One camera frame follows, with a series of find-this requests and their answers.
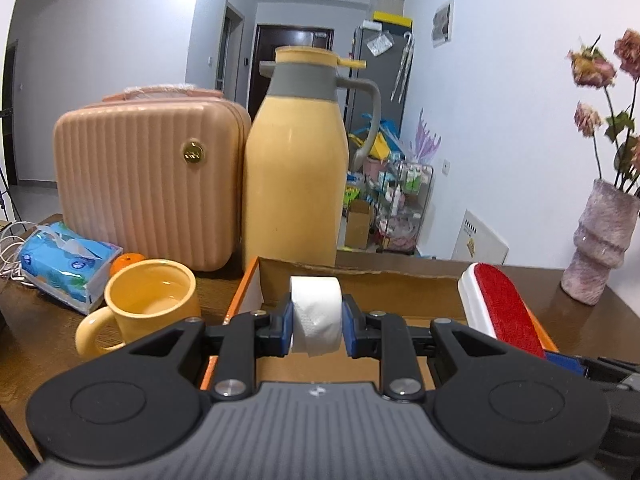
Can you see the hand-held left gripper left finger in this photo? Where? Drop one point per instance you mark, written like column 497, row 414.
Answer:
column 287, row 327

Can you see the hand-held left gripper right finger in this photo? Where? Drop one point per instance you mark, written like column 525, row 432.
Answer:
column 348, row 327

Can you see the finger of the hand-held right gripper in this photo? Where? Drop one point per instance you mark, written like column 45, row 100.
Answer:
column 565, row 362

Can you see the white tape roll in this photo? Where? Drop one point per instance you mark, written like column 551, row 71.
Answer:
column 315, row 310

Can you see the red orange cardboard box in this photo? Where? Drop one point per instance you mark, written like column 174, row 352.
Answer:
column 400, row 295

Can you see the red white lint brush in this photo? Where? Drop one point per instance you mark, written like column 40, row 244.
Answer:
column 500, row 305

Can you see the small brown cardboard box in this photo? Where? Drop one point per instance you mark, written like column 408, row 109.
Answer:
column 357, row 227

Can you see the pink ceramic vase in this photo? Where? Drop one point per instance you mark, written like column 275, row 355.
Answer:
column 595, row 250

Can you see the yellow mug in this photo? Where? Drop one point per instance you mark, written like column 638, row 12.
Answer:
column 150, row 325

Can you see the yellow thermos jug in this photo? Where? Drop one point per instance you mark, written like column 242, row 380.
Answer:
column 295, row 175

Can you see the pink bucket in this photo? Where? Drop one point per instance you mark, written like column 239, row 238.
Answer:
column 374, row 167

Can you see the orange fruit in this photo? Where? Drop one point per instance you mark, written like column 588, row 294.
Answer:
column 125, row 261

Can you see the yellow plastic toy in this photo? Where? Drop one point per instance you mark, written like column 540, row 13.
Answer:
column 381, row 145

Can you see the blue plastic item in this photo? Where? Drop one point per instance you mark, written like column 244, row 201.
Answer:
column 387, row 127

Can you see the purple feather decoration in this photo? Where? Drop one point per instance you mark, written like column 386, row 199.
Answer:
column 425, row 137

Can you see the pink ribbed suitcase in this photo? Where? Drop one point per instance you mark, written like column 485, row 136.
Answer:
column 140, row 185

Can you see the blue tissue pack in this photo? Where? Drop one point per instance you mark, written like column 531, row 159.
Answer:
column 60, row 270

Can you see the grey refrigerator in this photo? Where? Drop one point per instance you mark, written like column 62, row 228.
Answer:
column 365, row 67

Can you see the clear hanging umbrella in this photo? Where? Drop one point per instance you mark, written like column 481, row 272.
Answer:
column 406, row 60

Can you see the grey interior doorway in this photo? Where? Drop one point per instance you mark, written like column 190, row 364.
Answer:
column 227, row 50

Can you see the clear plastic bag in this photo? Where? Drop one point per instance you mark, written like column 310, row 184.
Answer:
column 380, row 42

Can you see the dark wooden door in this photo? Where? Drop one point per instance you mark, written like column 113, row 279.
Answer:
column 295, row 36

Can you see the dried pink flowers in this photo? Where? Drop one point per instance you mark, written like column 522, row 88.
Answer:
column 592, row 67

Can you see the yellow box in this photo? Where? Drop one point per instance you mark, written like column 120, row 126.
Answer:
column 392, row 16

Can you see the white wall outlet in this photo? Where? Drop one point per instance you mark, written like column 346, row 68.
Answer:
column 447, row 166

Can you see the wall picture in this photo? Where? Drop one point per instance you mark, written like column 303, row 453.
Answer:
column 442, row 22

